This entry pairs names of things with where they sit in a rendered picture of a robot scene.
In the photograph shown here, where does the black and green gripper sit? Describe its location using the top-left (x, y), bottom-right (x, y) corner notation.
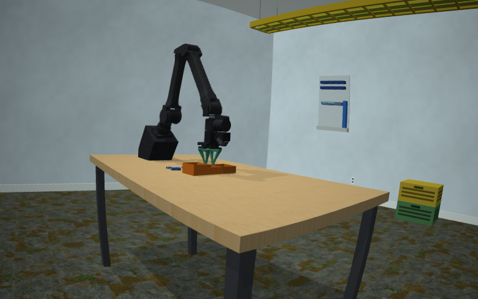
top-left (197, 134), bottom-right (222, 164)

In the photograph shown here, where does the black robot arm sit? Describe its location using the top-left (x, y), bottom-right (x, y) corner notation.
top-left (151, 44), bottom-right (231, 146)

